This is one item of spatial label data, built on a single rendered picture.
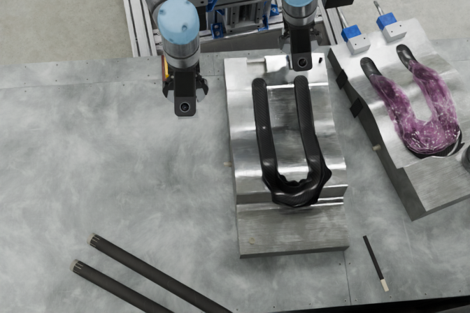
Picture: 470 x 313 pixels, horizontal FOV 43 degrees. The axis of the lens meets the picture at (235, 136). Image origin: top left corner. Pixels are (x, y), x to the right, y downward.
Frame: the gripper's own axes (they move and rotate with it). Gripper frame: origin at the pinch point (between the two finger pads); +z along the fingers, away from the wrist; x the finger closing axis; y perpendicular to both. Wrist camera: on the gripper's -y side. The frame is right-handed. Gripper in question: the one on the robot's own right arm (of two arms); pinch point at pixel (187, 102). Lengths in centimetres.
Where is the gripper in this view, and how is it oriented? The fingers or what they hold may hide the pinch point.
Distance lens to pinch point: 142.4
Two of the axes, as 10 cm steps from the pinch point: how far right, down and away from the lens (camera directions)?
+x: -10.0, 0.7, -0.6
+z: -0.3, 3.5, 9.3
